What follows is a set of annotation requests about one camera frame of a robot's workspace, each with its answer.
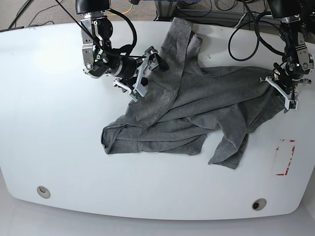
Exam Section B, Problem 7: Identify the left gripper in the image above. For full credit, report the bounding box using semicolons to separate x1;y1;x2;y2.
260;71;312;111

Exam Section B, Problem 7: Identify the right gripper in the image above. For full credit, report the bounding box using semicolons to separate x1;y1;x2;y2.
112;46;169;97

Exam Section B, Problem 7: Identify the grey t-shirt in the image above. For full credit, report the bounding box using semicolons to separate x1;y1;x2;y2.
101;18;284;169

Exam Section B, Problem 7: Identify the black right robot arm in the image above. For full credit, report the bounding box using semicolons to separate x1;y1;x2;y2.
75;0;169;101

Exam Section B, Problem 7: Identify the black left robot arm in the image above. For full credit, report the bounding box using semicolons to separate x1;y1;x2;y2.
261;0;315;111

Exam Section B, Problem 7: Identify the red tape marking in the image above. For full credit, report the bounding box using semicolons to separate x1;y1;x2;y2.
273;139;296;176

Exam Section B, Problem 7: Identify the right table grommet hole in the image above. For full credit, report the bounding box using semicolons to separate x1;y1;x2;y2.
252;198;267;211

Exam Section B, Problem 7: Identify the table grommet hole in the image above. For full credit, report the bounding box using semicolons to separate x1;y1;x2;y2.
252;198;267;211
37;186;51;199

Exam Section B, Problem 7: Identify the left table grommet hole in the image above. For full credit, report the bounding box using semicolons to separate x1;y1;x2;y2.
37;186;51;199

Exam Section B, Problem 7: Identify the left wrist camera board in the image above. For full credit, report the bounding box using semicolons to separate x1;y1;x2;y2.
289;100;298;110

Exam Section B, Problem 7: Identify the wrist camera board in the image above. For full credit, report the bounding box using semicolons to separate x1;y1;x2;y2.
129;91;142;102
289;100;298;110

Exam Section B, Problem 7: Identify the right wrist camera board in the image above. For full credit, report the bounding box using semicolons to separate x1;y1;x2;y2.
129;91;142;102

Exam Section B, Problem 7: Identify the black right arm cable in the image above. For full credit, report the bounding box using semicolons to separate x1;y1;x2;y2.
54;0;148;61

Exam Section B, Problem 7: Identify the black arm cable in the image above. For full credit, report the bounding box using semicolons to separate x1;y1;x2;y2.
54;0;148;61
228;0;290;62

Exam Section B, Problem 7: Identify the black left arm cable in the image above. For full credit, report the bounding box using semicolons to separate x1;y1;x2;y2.
228;0;290;62

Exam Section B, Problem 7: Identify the aluminium frame post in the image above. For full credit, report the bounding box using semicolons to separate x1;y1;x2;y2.
154;0;179;22

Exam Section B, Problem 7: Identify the black floor cables left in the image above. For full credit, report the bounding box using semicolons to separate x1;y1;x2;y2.
8;0;62;29

